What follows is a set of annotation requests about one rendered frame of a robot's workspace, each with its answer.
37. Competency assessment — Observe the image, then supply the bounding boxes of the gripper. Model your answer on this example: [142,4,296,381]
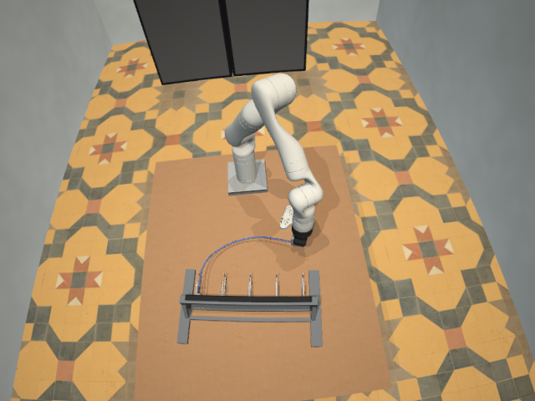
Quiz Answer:
[280,205,314,247]

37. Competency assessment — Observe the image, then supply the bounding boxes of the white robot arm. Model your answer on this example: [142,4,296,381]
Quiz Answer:
[225,74,323,225]

